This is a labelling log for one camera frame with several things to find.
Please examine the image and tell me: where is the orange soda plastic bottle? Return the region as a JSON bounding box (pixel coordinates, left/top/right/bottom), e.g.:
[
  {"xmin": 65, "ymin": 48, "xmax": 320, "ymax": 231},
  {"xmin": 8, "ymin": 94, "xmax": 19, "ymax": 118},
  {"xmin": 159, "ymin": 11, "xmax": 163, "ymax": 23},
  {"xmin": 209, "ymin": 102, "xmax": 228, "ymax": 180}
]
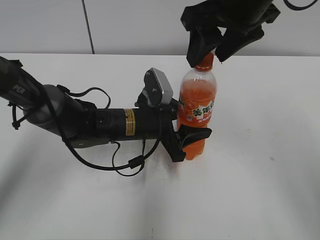
[{"xmin": 175, "ymin": 65, "xmax": 218, "ymax": 161}]

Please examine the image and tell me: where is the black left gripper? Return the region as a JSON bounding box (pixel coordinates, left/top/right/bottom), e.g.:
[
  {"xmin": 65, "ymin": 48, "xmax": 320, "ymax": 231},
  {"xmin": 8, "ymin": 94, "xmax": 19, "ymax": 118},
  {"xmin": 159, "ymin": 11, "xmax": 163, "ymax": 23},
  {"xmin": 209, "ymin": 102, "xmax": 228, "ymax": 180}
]
[{"xmin": 134, "ymin": 92, "xmax": 212, "ymax": 162}]

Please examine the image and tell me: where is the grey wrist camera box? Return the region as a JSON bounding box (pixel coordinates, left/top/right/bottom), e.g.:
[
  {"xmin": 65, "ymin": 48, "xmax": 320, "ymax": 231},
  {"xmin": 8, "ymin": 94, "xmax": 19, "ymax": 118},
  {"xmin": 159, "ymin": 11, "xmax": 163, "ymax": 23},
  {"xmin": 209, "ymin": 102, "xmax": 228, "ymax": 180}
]
[{"xmin": 142, "ymin": 67, "xmax": 174, "ymax": 107}]

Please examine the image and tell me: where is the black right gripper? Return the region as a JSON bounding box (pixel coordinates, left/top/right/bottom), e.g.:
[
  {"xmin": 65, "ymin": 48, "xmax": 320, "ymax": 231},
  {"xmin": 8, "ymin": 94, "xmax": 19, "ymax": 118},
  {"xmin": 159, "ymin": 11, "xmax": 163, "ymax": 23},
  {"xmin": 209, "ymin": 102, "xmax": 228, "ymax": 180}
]
[{"xmin": 180, "ymin": 0, "xmax": 281, "ymax": 68}]

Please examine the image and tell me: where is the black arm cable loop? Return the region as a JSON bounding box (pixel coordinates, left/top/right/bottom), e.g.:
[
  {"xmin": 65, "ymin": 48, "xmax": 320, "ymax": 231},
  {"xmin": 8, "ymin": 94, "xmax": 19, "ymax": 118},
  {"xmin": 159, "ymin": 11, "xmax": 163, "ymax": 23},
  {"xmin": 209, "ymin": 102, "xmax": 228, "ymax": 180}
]
[{"xmin": 37, "ymin": 84, "xmax": 161, "ymax": 177}]

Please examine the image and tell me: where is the orange bottle cap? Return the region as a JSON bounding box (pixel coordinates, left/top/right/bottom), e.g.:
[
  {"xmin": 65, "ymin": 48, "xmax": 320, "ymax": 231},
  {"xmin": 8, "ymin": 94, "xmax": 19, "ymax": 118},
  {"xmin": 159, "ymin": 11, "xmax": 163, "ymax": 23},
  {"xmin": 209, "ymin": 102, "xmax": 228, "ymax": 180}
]
[{"xmin": 194, "ymin": 52, "xmax": 214, "ymax": 73}]

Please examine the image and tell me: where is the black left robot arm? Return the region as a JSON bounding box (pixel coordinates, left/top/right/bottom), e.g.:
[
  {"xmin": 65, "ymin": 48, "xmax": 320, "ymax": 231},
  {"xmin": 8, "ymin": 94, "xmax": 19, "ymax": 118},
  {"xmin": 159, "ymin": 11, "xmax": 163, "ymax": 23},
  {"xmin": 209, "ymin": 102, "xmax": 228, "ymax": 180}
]
[{"xmin": 0, "ymin": 58, "xmax": 212, "ymax": 162}]

